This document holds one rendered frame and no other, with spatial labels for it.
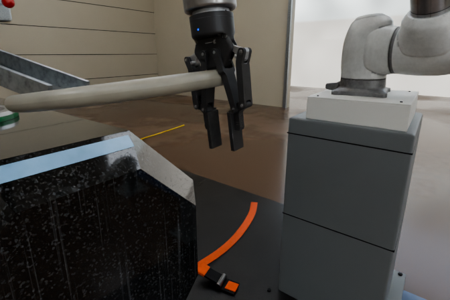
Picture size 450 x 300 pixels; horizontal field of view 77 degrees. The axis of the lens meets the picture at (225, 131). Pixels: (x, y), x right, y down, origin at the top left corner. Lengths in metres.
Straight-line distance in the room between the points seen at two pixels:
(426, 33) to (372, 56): 0.17
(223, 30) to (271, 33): 5.26
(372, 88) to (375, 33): 0.18
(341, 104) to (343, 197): 0.33
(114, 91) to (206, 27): 0.17
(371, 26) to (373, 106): 0.27
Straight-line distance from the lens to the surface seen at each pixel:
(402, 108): 1.01
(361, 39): 1.11
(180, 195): 0.90
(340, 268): 1.26
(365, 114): 1.02
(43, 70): 0.98
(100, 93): 0.44
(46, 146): 0.77
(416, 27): 1.02
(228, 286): 1.44
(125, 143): 0.80
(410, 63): 1.07
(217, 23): 0.48
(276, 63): 5.67
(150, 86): 0.43
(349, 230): 1.15
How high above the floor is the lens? 1.03
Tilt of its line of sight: 15 degrees down
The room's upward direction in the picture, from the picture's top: straight up
